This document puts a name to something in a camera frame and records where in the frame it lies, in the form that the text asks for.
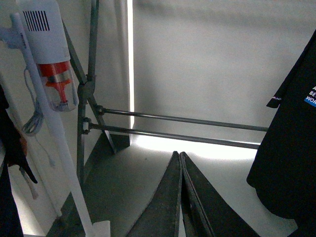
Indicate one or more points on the black cloth at left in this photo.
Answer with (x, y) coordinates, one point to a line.
(15, 154)

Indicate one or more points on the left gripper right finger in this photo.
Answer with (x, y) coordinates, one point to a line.
(205, 213)

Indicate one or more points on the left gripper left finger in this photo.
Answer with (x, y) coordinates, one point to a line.
(161, 216)

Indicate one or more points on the black printed t-shirt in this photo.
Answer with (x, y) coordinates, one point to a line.
(283, 173)

